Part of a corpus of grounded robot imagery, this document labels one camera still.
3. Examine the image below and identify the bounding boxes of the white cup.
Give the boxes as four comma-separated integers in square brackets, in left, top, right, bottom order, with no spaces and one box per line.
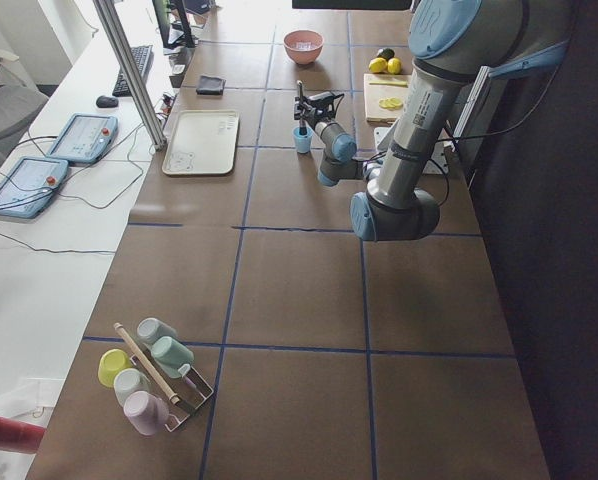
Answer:
[113,368,151,407]

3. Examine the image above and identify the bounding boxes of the yellow plastic knife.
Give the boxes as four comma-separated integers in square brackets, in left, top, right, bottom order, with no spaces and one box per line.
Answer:
[368,80,409,88]

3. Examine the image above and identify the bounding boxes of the black computer mouse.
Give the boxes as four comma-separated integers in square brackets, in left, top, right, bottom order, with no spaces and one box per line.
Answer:
[95,95,119,109]

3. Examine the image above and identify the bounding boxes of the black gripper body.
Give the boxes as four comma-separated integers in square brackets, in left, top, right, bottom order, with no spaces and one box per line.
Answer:
[305,106,335,129]

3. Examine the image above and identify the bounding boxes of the lower blue teach pendant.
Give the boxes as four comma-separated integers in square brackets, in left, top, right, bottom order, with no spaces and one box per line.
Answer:
[0,157,70,219]

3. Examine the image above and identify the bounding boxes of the aluminium frame post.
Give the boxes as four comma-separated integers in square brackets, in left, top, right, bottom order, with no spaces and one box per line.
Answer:
[93,0,167,151]

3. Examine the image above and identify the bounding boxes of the wooden cutting board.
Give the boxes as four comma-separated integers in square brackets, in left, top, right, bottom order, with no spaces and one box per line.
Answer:
[363,73,411,122]

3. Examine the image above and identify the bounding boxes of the clear ice cubes pile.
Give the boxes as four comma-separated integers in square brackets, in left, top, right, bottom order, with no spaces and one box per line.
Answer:
[294,41,315,51]

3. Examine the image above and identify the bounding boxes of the black keyboard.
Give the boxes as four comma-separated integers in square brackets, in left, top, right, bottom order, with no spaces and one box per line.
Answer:
[111,44,155,98]

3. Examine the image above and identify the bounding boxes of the blue teach pendant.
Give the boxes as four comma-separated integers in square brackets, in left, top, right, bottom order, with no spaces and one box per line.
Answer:
[0,157,70,219]
[46,113,118,165]

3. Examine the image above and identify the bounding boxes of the pink cup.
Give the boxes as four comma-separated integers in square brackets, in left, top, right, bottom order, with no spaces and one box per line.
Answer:
[123,391,169,436]

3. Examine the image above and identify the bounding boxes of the folded grey cloth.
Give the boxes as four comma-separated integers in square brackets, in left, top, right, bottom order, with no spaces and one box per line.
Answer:
[195,75,226,96]

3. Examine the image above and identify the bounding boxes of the white wire cup rack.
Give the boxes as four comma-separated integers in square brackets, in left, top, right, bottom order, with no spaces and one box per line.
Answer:
[130,354,214,433]

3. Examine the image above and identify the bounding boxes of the upper blue teach pendant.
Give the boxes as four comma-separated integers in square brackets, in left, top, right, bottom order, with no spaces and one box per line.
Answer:
[46,113,118,165]

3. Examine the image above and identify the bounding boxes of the red bottle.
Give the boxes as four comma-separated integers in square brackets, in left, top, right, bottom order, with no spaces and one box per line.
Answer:
[0,416,46,454]

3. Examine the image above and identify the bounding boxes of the beige bear tray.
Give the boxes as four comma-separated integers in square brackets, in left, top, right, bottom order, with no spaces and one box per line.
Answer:
[162,110,239,176]

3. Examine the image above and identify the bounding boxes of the wooden rack handle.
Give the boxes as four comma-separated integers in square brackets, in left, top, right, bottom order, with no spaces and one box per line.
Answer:
[113,323,180,405]

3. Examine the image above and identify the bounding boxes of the pink bowl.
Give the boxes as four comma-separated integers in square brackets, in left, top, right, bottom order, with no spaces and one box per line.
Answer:
[283,30,324,65]

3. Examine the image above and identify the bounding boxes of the white mast base plate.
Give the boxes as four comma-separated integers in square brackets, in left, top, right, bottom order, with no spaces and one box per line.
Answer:
[374,127,451,175]

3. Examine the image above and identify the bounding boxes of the light blue cup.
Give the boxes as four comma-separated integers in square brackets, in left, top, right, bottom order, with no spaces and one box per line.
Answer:
[292,126,313,154]

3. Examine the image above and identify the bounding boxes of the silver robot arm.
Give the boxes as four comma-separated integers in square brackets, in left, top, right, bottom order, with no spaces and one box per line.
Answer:
[293,1,573,241]

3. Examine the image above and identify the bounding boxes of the mint green cup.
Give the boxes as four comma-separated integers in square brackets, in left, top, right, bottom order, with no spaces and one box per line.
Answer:
[150,336,194,379]

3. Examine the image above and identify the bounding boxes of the grey cup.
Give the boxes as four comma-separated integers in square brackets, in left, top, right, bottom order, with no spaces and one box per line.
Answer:
[136,317,178,348]

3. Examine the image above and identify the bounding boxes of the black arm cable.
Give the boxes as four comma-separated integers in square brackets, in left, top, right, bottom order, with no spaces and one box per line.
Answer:
[328,64,565,211]

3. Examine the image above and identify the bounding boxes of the lemon slices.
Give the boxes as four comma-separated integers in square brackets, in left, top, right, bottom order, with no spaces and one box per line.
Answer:
[378,97,403,110]

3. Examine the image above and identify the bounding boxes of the yellow lemon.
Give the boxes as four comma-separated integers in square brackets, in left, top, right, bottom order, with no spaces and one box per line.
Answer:
[386,57,402,75]
[368,57,388,74]

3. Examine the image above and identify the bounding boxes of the yellow cup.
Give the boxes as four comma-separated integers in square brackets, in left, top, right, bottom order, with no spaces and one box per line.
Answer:
[97,349,132,388]

